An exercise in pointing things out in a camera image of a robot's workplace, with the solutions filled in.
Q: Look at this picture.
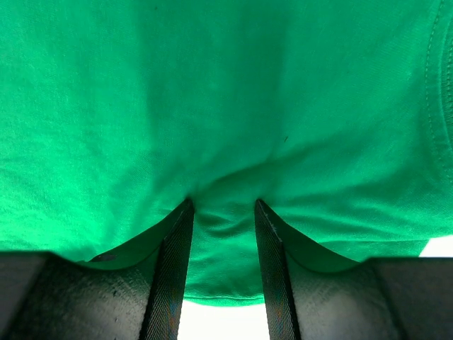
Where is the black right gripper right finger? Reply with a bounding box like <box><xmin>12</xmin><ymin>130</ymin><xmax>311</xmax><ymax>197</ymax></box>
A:
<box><xmin>254</xmin><ymin>200</ymin><xmax>452</xmax><ymax>339</ymax></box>

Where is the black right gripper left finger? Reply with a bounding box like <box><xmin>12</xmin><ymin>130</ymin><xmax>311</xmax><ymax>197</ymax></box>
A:
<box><xmin>1</xmin><ymin>200</ymin><xmax>194</xmax><ymax>339</ymax></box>

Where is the green t shirt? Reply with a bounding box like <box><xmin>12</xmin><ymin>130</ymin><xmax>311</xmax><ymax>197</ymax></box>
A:
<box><xmin>1</xmin><ymin>1</ymin><xmax>452</xmax><ymax>306</ymax></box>

